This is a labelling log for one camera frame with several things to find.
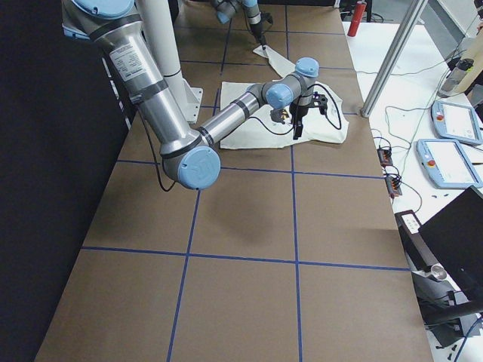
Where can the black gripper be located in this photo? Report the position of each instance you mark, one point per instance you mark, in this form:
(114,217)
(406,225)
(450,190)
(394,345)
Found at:
(257,27)
(296,111)

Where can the cream long-sleeve cat shirt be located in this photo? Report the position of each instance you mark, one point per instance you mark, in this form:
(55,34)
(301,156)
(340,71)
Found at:
(261,132)

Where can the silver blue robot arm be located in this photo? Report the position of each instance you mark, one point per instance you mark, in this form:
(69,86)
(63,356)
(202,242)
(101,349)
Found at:
(225,10)
(138,37)

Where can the small orange electronics box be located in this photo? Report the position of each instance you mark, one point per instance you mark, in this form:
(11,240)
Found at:
(385,157)

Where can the red bottle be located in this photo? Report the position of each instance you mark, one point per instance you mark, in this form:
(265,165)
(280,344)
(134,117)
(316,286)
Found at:
(360,7)

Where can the near blue teach pendant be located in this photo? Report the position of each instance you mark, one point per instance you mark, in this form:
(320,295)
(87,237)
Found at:
(446,164)

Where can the blue teach pendant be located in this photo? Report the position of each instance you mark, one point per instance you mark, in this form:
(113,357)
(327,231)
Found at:
(446,164)
(456,122)

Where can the far blue teach pendant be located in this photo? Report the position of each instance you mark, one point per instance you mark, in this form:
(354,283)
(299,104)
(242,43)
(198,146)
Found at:
(456,122)

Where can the black box white label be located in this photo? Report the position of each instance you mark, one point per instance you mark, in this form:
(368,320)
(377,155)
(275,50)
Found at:
(422,258)

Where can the black monitor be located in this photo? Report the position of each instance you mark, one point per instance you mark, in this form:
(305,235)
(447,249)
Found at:
(454,236)

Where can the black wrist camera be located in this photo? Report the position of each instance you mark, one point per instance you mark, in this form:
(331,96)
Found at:
(320,102)
(267,17)

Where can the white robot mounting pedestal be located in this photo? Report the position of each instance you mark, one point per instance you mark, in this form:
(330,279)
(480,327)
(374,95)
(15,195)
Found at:
(159,33)

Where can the aluminium frame post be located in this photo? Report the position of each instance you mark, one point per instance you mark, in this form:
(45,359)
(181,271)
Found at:
(395,49)

